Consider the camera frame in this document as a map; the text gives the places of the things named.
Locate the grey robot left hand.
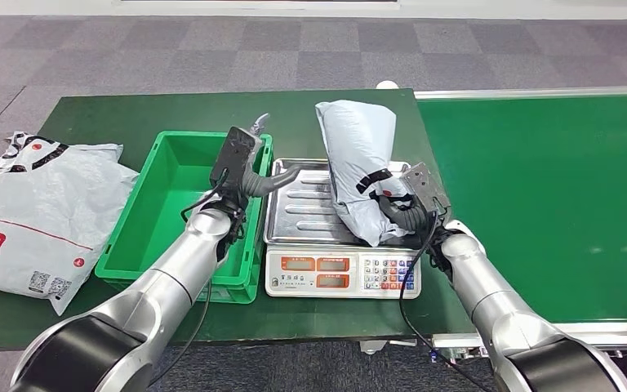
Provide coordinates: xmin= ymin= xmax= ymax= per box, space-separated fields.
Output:
xmin=240 ymin=112 xmax=305 ymax=199

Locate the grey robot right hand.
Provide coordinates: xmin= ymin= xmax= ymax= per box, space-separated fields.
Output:
xmin=376 ymin=192 xmax=434 ymax=250

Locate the small grey parcel black print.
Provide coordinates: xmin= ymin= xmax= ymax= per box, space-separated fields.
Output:
xmin=314 ymin=99 xmax=424 ymax=248

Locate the electronic scale with steel tray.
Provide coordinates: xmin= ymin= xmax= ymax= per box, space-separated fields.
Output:
xmin=263 ymin=158 xmax=423 ymax=301

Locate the dark green table board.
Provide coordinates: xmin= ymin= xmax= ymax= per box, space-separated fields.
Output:
xmin=0 ymin=89 xmax=492 ymax=353

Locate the green plastic crate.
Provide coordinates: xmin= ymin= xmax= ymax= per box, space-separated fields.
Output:
xmin=95 ymin=130 xmax=274 ymax=305

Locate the flat grey bag black print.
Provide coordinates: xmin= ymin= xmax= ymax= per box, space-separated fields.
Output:
xmin=0 ymin=132 xmax=123 ymax=188

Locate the large grey bag red print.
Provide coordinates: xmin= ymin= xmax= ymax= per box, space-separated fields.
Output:
xmin=0 ymin=143 xmax=139 ymax=319

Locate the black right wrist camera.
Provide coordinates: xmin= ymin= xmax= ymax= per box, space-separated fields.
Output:
xmin=399 ymin=162 xmax=452 ymax=217

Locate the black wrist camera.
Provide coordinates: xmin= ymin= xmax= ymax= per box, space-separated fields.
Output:
xmin=209 ymin=126 xmax=263 ymax=198
xmin=399 ymin=162 xmax=452 ymax=217

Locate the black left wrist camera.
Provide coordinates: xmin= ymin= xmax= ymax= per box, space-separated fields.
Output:
xmin=209 ymin=126 xmax=263 ymax=198

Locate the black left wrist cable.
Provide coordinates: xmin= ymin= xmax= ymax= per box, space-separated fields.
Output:
xmin=148 ymin=171 xmax=233 ymax=388

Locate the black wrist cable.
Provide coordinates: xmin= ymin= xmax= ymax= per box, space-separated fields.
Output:
xmin=148 ymin=171 xmax=233 ymax=388
xmin=398 ymin=211 xmax=487 ymax=392

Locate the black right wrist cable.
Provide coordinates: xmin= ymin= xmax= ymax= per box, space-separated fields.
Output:
xmin=398 ymin=211 xmax=487 ymax=392

